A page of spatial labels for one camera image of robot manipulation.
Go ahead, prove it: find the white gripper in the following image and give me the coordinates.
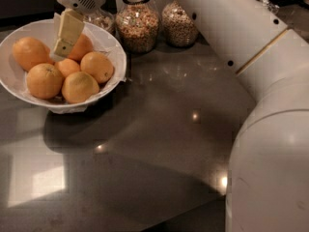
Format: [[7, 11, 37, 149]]
[[53, 0, 106, 57]]

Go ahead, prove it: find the large orange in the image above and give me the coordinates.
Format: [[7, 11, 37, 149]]
[[13, 37, 53, 72]]

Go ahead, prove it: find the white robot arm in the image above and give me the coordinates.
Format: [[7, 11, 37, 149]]
[[177, 0, 309, 232]]

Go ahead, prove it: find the orange at bowl back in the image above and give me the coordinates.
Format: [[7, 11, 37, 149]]
[[69, 34, 94, 61]]

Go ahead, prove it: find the orange at bowl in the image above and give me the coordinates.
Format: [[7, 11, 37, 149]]
[[69, 34, 94, 61], [80, 51, 114, 84]]

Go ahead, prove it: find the white bowl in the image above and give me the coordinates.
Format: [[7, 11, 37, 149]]
[[0, 18, 127, 112]]

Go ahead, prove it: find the orange at bowl right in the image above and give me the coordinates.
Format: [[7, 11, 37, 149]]
[[80, 51, 114, 84]]

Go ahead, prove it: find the glass jar far left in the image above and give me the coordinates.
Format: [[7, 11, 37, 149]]
[[84, 9, 116, 35]]

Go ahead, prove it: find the small orange in middle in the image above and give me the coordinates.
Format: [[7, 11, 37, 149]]
[[55, 58, 80, 77]]

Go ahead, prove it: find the orange at front left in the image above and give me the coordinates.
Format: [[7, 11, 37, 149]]
[[26, 63, 65, 100]]

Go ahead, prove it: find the yellowish orange at front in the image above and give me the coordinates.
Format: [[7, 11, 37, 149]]
[[62, 72, 99, 103]]

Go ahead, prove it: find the glass jar with cereal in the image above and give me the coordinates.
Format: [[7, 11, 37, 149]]
[[116, 0, 159, 54]]

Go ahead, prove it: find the glass jar with beans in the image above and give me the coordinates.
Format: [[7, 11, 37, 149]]
[[161, 0, 199, 47]]

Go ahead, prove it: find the clear plastic wrapped packet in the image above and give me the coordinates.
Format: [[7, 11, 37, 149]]
[[257, 0, 279, 15]]

